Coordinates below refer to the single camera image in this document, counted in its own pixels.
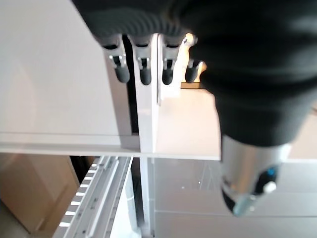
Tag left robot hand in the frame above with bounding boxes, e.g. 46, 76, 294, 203
71, 0, 317, 217

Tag white refrigerator door panel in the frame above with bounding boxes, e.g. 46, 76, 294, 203
0, 0, 139, 154

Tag white figurine on wooden base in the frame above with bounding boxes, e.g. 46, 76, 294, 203
176, 33, 208, 90

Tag white cabinet top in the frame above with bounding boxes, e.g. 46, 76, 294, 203
135, 33, 222, 161

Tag grey cabinet front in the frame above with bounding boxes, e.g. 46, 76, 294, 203
148, 158, 317, 238

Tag brown wooden door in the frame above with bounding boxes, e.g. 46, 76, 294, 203
0, 153, 84, 234

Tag metal rail with white slots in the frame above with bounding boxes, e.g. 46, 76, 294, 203
53, 156, 136, 238

